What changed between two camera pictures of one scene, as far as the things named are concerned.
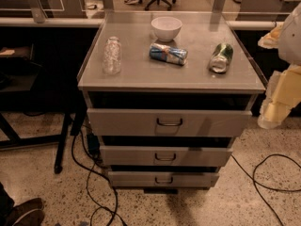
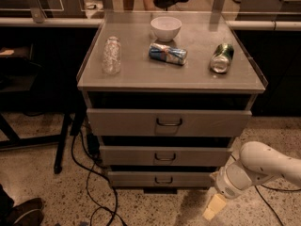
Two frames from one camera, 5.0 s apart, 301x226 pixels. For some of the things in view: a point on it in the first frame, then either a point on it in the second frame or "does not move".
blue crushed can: (167, 54) does not move
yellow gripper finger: (271, 40) → (214, 175)
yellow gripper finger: (272, 113) → (216, 204)
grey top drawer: (166, 122) does not move
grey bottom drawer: (164, 179) does not move
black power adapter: (93, 143) does not move
